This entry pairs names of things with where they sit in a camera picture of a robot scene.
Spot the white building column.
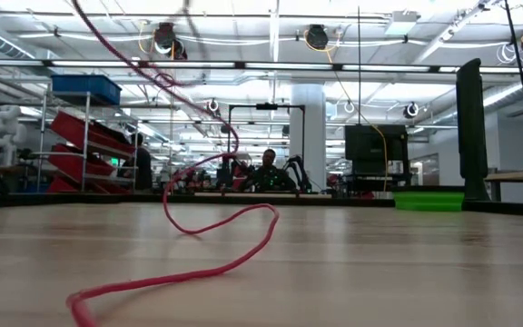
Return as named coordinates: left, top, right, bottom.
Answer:
left=290, top=84, right=327, bottom=192

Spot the thin black vertical pole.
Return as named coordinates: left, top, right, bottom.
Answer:
left=357, top=6, right=362, bottom=126

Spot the yellow hanging cable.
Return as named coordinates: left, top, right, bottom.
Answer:
left=303, top=30, right=389, bottom=192

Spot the green collapsible container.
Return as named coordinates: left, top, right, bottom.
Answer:
left=392, top=191, right=466, bottom=213

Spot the black upright frame post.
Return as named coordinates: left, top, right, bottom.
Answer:
left=455, top=58, right=491, bottom=203

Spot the metal shelf rack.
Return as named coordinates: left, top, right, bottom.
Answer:
left=34, top=90, right=140, bottom=194

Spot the black monitor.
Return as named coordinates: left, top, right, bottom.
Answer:
left=344, top=124, right=410, bottom=176

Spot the long ceiling light bar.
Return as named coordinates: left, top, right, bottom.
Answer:
left=0, top=58, right=523, bottom=76

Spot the blue plastic bin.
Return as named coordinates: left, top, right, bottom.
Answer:
left=51, top=74, right=123, bottom=106

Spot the black table edge rail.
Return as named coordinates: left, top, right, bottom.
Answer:
left=0, top=193, right=523, bottom=219

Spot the black gantry frame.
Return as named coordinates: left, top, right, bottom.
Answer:
left=227, top=103, right=307, bottom=192

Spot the wooden side table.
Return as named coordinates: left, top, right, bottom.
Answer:
left=483, top=170, right=523, bottom=203

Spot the red cord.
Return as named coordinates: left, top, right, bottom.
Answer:
left=65, top=0, right=281, bottom=327

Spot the person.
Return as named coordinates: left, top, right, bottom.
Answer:
left=242, top=148, right=297, bottom=193
left=123, top=132, right=153, bottom=192

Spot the red shelf bin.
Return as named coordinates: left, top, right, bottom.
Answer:
left=46, top=144, right=116, bottom=178
left=50, top=111, right=136, bottom=160
left=45, top=175, right=129, bottom=195

